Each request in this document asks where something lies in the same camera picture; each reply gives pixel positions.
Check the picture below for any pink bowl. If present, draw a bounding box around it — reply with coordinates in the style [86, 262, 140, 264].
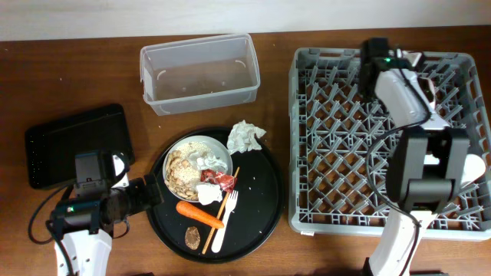
[404, 51, 436, 110]

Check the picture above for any small white tissue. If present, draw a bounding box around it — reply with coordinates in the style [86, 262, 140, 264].
[196, 183, 222, 205]

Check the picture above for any clear plastic wrap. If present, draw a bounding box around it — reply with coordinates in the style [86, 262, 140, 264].
[187, 152, 228, 172]

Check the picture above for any red snack wrapper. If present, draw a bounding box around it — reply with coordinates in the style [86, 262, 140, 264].
[200, 169, 236, 193]

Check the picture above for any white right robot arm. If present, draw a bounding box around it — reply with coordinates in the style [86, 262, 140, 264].
[359, 38, 470, 275]

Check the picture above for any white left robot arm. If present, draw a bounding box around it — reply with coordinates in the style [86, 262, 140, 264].
[46, 150, 163, 275]

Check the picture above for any grey dishwasher rack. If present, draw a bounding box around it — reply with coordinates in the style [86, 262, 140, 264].
[288, 48, 490, 236]

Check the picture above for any clear plastic waste bin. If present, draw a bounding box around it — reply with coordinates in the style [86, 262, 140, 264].
[140, 34, 261, 116]

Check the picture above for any black rectangular bin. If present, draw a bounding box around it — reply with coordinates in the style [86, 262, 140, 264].
[25, 103, 135, 189]

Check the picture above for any grey bowl with food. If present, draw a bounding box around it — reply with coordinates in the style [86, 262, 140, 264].
[162, 135, 233, 203]

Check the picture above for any orange carrot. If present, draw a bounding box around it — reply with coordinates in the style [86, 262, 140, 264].
[176, 201, 224, 229]

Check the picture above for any brown nut shell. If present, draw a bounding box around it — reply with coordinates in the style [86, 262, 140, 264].
[184, 226, 201, 250]

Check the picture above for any wooden chopstick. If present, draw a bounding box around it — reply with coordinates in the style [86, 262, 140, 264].
[201, 166, 241, 256]

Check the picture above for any round black tray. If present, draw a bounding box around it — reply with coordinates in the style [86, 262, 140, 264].
[147, 142, 285, 264]

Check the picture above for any white plastic fork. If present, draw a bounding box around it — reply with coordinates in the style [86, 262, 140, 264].
[211, 190, 239, 253]

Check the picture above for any white cup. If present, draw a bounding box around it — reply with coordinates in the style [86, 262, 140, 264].
[460, 154, 486, 188]

